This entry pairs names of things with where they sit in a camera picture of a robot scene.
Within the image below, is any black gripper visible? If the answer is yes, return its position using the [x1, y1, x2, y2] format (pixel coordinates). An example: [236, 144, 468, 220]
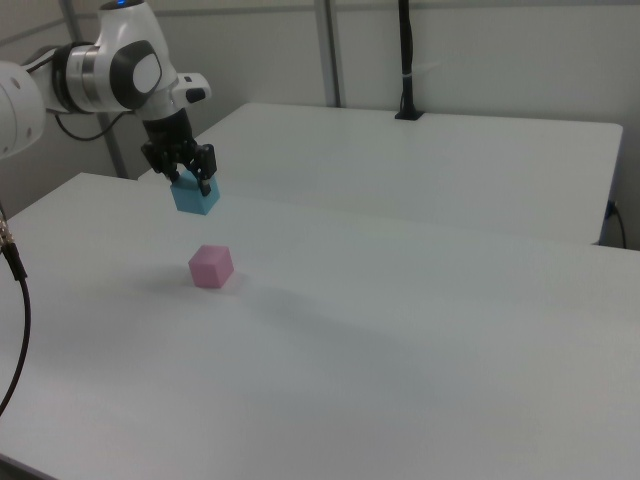
[139, 110, 218, 197]

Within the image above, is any blue cube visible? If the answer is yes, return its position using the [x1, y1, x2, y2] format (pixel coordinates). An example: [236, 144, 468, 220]
[169, 168, 222, 217]

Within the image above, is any pink cube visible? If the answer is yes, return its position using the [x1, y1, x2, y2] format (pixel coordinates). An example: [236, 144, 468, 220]
[187, 243, 235, 290]

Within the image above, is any white table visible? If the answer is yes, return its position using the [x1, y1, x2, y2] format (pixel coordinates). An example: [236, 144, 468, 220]
[137, 102, 624, 246]

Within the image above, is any black mounting pole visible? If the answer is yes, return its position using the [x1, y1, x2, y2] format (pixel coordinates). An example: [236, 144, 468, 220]
[394, 0, 426, 121]

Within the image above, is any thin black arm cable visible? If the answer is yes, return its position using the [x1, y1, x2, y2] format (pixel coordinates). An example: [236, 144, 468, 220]
[52, 110, 136, 143]

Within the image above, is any black cable with metal connector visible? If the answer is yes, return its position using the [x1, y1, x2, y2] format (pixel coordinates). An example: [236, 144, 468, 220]
[0, 199, 32, 416]

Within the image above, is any black power cable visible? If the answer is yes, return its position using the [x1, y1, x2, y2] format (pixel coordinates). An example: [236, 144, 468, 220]
[612, 202, 629, 249]

